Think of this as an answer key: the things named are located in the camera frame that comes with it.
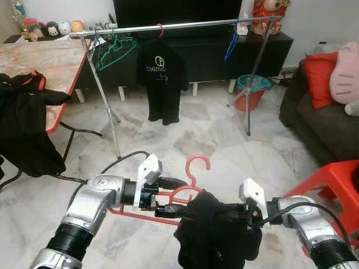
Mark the marble pattern folding table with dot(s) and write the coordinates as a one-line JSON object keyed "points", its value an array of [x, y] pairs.
{"points": [[39, 61]]}

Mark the black round plush toy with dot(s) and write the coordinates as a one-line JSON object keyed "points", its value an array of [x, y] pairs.
{"points": [[51, 29]]}

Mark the black flat screen television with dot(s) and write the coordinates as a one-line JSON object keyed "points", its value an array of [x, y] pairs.
{"points": [[174, 11]]}

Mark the green plastic hanger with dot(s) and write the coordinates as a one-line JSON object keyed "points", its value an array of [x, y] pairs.
{"points": [[124, 42], [106, 56]]}

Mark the red laughing Buddha statue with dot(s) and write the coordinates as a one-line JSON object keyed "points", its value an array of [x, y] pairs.
{"points": [[269, 19]]}

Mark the white tissue box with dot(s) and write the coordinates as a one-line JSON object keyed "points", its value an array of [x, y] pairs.
{"points": [[242, 29]]}

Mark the orange round plush toy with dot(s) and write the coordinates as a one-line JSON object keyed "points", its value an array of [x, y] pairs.
{"points": [[77, 26]]}

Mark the pink cat face cushion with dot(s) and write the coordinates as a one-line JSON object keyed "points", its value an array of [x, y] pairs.
{"points": [[345, 73]]}

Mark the black garment with red trim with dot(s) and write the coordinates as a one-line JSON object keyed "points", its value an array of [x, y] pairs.
{"points": [[28, 134]]}

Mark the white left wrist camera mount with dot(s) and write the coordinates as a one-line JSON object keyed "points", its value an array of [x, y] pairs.
{"points": [[148, 171]]}

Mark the red plastic hanger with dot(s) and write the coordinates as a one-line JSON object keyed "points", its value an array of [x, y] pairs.
{"points": [[162, 27], [140, 217]]}

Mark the white round plush toy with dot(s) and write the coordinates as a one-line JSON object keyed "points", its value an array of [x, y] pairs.
{"points": [[64, 27]]}

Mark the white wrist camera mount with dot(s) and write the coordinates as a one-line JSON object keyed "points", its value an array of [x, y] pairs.
{"points": [[252, 193], [148, 171]]}

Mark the grey Totoro plush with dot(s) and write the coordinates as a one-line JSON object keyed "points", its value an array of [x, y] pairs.
{"points": [[353, 108]]}

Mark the red cushion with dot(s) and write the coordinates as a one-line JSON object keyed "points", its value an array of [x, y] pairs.
{"points": [[320, 78]]}

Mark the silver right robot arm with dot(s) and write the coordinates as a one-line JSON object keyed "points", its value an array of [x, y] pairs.
{"points": [[314, 230]]}

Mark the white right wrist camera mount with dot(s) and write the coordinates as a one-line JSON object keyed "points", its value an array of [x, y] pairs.
{"points": [[252, 193]]}

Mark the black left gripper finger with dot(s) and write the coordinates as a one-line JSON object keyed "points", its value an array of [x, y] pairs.
{"points": [[174, 182], [171, 211]]}

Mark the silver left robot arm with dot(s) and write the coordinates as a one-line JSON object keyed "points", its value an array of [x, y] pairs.
{"points": [[90, 207]]}

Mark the red plastic stool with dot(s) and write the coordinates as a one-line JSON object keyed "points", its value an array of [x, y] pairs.
{"points": [[331, 179]]}

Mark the black television console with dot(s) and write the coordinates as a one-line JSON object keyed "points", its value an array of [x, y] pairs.
{"points": [[207, 56]]}

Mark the dark grey fabric sofa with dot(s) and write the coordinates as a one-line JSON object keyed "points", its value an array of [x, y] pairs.
{"points": [[320, 123]]}

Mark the blue plastic hanger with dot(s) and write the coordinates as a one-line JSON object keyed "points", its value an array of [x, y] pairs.
{"points": [[231, 46]]}

